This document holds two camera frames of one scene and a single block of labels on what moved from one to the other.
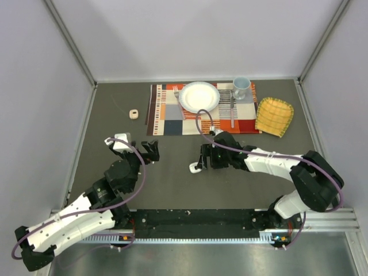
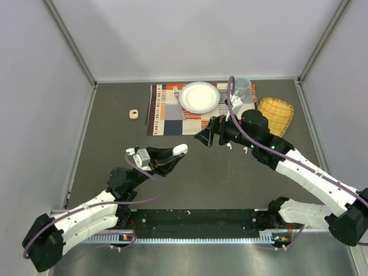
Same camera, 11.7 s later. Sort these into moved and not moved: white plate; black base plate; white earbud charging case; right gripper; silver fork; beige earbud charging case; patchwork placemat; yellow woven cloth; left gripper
Moved: white earbud charging case; left gripper; right gripper
Not moved: black base plate; beige earbud charging case; yellow woven cloth; silver fork; white plate; patchwork placemat
